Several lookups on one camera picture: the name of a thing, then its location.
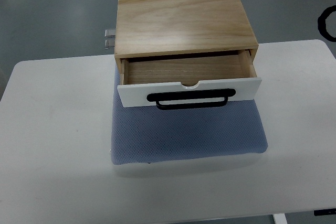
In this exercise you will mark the black table control panel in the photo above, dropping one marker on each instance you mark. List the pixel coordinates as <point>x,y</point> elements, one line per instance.
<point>325,212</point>

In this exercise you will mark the white drawer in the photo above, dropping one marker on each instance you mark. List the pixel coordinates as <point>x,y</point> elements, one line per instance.
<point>201,71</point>

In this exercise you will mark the wooden drawer cabinet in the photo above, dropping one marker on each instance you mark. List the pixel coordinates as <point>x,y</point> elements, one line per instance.
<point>216,29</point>

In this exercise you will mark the grey metal table clamp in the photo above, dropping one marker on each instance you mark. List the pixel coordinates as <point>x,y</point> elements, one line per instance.
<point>110,36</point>

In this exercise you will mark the black metal drawer handle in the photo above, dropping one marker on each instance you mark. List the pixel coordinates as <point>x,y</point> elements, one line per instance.
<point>158,98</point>

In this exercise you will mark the blue-grey mesh cushion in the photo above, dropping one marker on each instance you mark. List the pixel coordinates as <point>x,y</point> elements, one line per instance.
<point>148,135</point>

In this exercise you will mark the white table leg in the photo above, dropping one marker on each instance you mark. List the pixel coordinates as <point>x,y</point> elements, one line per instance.
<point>280,219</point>

